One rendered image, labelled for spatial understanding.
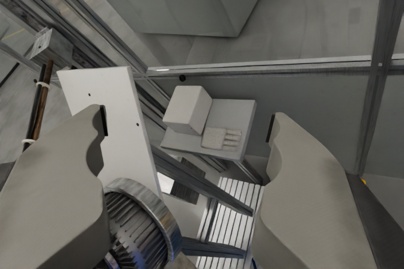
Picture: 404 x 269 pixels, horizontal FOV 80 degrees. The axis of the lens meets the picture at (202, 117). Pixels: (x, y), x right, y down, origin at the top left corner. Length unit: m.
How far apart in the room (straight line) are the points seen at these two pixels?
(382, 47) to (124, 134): 0.65
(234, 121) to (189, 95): 0.19
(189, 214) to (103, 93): 1.41
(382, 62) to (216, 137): 0.53
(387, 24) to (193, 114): 0.59
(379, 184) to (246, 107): 0.99
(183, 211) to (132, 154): 1.33
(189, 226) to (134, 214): 1.26
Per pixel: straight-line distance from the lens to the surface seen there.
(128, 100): 0.54
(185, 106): 0.91
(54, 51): 0.77
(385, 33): 0.71
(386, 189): 1.69
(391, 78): 0.85
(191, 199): 1.10
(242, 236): 1.62
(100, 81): 0.59
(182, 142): 0.98
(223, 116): 0.95
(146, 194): 0.63
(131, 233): 0.62
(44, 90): 0.70
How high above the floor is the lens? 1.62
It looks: 50 degrees down
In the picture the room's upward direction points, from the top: 43 degrees counter-clockwise
